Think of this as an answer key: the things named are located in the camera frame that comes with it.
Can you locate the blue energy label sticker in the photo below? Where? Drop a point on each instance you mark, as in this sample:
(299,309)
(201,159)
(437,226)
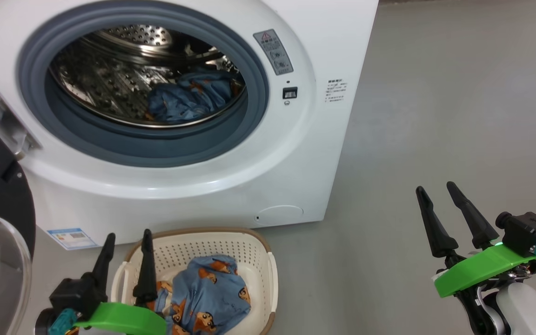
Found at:
(72,238)

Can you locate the black door latch socket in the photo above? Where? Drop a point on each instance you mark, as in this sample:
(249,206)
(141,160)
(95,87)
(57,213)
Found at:
(290,92)

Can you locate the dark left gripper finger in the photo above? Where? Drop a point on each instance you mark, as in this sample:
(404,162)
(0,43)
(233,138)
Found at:
(146,274)
(105,260)

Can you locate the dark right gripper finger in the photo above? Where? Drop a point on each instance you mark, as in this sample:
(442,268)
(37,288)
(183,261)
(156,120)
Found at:
(477,225)
(438,232)

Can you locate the teal left camera connector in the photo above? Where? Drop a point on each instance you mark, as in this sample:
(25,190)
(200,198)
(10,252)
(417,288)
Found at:
(64,322)

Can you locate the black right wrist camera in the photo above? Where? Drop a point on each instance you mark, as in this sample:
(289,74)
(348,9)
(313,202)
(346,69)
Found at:
(526,232)

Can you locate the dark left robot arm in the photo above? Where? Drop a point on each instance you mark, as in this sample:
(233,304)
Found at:
(44,323)

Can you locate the blue bear-print garment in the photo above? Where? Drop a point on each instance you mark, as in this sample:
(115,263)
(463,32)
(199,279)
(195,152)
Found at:
(189,95)
(212,298)

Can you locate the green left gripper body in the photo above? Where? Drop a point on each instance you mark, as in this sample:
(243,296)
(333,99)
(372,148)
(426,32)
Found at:
(123,320)

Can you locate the cream perforated laundry basket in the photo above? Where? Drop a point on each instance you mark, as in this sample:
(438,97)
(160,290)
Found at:
(249,251)

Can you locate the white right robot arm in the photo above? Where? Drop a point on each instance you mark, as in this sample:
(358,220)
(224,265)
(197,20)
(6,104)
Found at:
(528,311)

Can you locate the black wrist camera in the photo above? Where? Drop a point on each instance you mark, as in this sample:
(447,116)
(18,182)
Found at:
(526,232)
(75,295)

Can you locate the white front-load washing machine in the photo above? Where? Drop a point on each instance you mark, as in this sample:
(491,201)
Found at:
(296,163)

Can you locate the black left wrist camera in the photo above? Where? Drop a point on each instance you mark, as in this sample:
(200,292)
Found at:
(75,295)

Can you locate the metal door hinge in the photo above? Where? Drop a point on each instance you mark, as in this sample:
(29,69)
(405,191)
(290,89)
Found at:
(7,123)

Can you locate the grey warning sticker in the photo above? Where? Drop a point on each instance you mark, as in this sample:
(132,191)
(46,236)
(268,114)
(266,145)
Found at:
(273,52)

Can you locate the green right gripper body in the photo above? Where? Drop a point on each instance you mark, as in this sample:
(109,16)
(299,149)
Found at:
(477,270)

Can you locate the round white filter cover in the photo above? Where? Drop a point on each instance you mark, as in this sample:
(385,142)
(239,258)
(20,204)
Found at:
(279,215)

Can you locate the perforated steel washer drum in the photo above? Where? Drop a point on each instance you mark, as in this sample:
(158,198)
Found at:
(105,79)

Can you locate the round black glass washer door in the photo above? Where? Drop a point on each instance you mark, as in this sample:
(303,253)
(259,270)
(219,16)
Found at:
(3,200)

